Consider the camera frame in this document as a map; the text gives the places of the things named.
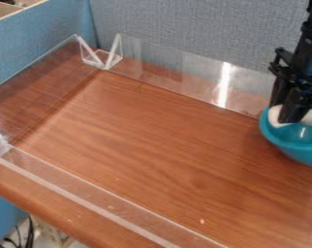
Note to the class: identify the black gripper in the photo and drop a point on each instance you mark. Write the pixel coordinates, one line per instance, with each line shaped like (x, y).
(292, 69)

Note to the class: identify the white plush mushroom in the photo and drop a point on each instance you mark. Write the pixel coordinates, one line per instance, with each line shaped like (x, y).
(273, 117)

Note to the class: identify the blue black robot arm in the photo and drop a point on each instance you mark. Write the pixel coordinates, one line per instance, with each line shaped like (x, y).
(292, 69)

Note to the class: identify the blue plastic bowl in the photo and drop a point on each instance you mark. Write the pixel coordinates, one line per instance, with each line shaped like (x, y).
(292, 139)

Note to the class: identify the clear acrylic back barrier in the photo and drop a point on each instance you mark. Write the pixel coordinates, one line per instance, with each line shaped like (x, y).
(195, 76)

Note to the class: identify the clear acrylic barrier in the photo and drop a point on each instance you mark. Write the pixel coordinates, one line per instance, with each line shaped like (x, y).
(150, 225)
(195, 76)
(37, 91)

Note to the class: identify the clear acrylic left barrier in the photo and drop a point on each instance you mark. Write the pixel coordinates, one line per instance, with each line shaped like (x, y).
(37, 91)

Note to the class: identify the clear acrylic front barrier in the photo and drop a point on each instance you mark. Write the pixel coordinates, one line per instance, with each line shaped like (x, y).
(150, 225)

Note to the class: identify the wooden shelf box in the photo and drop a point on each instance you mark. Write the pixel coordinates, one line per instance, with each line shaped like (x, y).
(11, 7)

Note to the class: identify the clear acrylic corner bracket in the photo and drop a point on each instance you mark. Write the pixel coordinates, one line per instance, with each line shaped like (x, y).
(98, 57)

